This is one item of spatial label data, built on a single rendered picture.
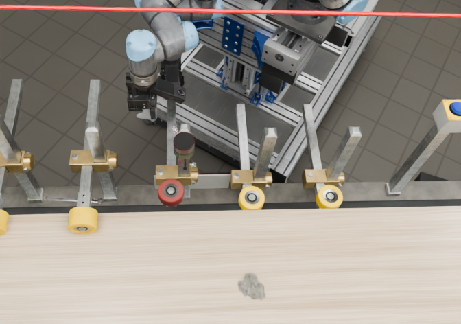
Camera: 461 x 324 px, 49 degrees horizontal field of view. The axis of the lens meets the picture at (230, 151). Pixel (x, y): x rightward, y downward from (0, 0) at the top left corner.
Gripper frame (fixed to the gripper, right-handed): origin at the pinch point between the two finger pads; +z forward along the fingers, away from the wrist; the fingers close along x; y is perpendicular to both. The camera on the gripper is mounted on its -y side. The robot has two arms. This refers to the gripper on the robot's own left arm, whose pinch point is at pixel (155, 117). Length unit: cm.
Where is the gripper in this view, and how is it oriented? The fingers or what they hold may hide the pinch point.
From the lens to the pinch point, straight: 160.1
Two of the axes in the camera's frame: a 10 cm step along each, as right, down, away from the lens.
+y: -10.0, 0.0, -0.9
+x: 0.5, 8.6, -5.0
